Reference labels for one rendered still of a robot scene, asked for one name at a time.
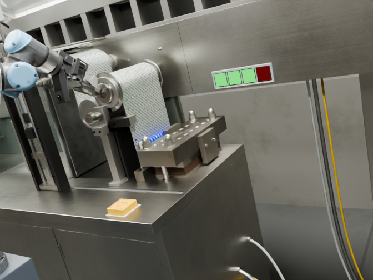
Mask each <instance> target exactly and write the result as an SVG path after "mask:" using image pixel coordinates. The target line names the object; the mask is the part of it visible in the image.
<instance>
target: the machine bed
mask: <svg viewBox="0 0 373 280"><path fill-rule="evenodd" d="M220 146H221V148H222V150H221V151H219V153H220V154H219V155H217V156H216V157H215V158H214V159H213V160H211V161H210V162H209V163H204V164H203V165H202V166H201V167H200V168H198V169H197V170H196V171H195V172H194V173H192V174H191V175H190V176H189V177H188V178H172V180H171V181H169V182H163V178H157V177H156V174H155V175H153V176H152V177H150V178H149V179H147V180H146V181H136V179H135V176H133V177H132V178H130V179H128V180H127V181H126V182H124V183H123V184H121V185H120V186H119V187H117V186H109V183H110V182H111V181H113V176H112V173H111V170H110V167H109V163H108V160H106V161H104V162H102V163H100V164H98V165H97V166H95V167H93V168H91V169H90V170H88V171H86V172H84V173H83V174H81V175H79V176H75V177H73V178H71V175H70V171H69V168H68V165H67V162H66V160H65V156H64V153H63V152H59V155H60V157H61V160H62V163H63V167H64V170H65V173H66V175H67V178H68V182H69V185H70V187H68V188H67V189H65V190H63V191H61V192H59V191H51V190H40V191H38V190H37V189H36V186H35V184H34V181H33V178H32V175H31V172H30V171H28V169H27V167H26V164H25V162H22V163H20V164H18V165H16V166H14V167H12V168H9V169H7V170H5V171H3V172H1V173H0V216H1V217H9V218H18V219H27V220H32V221H40V222H49V223H58V224H66V225H71V226H80V227H88V228H97V229H106V230H111V231H119V232H128V233H136V234H145V235H150V236H154V235H156V234H157V233H158V232H159V231H160V230H161V229H162V228H163V227H165V226H166V225H167V224H168V223H169V222H170V221H171V220H172V219H173V218H174V217H175V216H176V215H177V214H179V213H180V212H181V211H182V210H183V209H184V208H185V207H186V206H187V205H188V204H189V203H190V202H191V201H193V200H194V199H195V198H196V197H197V196H198V195H199V194H201V192H202V191H203V190H205V189H206V188H207V187H208V186H209V185H210V184H211V183H212V182H213V181H215V180H216V179H217V178H218V177H219V176H220V175H221V174H222V173H223V172H224V171H225V170H226V169H227V168H229V167H230V166H231V165H232V164H233V163H234V162H235V161H236V160H237V159H238V158H239V157H240V156H241V155H243V154H244V153H245V149H244V144H243V143H242V144H221V145H220ZM70 178H71V179H70ZM74 187H100V188H126V189H152V190H165V191H185V192H184V193H183V194H169V193H146V192H123V191H100V190H88V189H73V188H74ZM120 199H136V200H137V204H141V206H139V207H138V208H137V209H136V210H134V211H133V212H132V213H131V214H129V215H128V216H126V217H125V218H121V217H110V216H106V214H108V210H107V208H109V207H110V206H111V205H113V204H114V203H115V202H117V201H118V200H120Z"/></svg>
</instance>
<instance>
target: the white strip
mask: <svg viewBox="0 0 373 280"><path fill-rule="evenodd" d="M91 48H93V45H92V44H89V45H85V46H80V47H75V48H71V49H66V50H63V51H64V52H65V53H67V54H68V55H70V54H75V53H77V52H79V51H83V50H87V49H91ZM35 68H36V67H35ZM36 71H37V75H38V78H39V79H40V77H41V74H42V73H44V72H43V71H41V70H40V69H38V68H36ZM42 90H43V93H44V96H45V98H46V101H47V105H48V108H49V111H50V113H51V116H52V120H53V123H54V126H55V128H56V131H57V135H58V138H59V141H60V144H61V147H62V150H63V153H64V156H65V160H66V162H67V165H68V168H69V171H70V175H71V178H73V177H75V176H76V173H75V170H74V166H73V163H72V160H71V157H70V154H69V151H68V148H67V145H66V142H65V139H64V135H63V132H62V129H61V126H60V124H59V120H58V117H57V114H56V110H55V108H54V105H53V102H52V99H51V95H50V93H49V90H48V89H45V88H44V87H42ZM71 178H70V179H71Z"/></svg>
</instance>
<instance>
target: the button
mask: <svg viewBox="0 0 373 280"><path fill-rule="evenodd" d="M136 206H138V204H137V200H136V199H120V200H118V201H117V202H115V203H114V204H113V205H111V206H110V207H109V208H107V210H108V214H111V215H117V216H125V215H126V214H128V213H129V212H130V211H131V210H133V209H134V208H135V207H136Z"/></svg>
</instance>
